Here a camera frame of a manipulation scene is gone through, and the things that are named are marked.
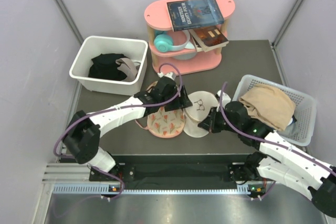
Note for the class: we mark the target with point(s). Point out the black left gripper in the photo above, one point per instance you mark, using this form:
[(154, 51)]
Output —
[(182, 102)]

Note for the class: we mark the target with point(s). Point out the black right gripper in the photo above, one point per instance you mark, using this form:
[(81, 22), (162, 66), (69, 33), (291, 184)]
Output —
[(209, 124)]

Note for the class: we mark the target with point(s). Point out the white mesh laundry bag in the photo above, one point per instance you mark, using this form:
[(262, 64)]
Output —
[(202, 101)]

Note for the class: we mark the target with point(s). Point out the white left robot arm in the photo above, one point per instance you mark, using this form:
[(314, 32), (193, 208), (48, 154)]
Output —
[(82, 137)]

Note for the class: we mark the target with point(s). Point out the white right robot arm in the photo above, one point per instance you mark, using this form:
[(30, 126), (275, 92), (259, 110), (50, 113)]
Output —
[(275, 158)]

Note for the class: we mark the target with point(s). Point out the floral mesh laundry bag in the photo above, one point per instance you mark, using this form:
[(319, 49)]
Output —
[(164, 124)]

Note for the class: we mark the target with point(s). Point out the beige bra in bin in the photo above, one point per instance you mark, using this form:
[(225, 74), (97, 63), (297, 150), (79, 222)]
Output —
[(129, 67)]

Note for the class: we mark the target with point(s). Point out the pink wooden shelf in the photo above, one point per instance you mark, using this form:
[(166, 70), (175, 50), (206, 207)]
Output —
[(158, 22)]

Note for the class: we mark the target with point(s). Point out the grey bowl on shelf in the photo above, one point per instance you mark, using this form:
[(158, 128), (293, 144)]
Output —
[(186, 56)]

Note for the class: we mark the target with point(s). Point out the teal headphones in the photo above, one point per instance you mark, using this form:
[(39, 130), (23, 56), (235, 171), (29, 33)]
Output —
[(164, 43)]

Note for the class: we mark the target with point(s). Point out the white plastic bin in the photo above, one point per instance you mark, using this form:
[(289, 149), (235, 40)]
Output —
[(93, 46)]

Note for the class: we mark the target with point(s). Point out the beige cloth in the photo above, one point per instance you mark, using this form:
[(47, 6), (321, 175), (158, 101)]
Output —
[(269, 105)]

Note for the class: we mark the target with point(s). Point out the dark orange book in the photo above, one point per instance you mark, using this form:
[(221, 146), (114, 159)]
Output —
[(209, 38)]

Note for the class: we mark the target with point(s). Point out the black garment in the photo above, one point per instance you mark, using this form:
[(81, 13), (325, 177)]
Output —
[(104, 67)]

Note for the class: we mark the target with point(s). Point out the grey cloth in basket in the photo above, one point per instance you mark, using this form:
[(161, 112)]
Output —
[(292, 129)]

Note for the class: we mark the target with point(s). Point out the blue Nineteen Eighty-Four book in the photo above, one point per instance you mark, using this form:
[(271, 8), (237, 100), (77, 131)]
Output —
[(191, 14)]

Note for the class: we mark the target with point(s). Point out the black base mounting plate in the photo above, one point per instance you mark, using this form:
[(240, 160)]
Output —
[(152, 172)]

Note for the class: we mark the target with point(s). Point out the white plastic basket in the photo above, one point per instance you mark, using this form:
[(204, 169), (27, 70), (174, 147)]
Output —
[(305, 112)]

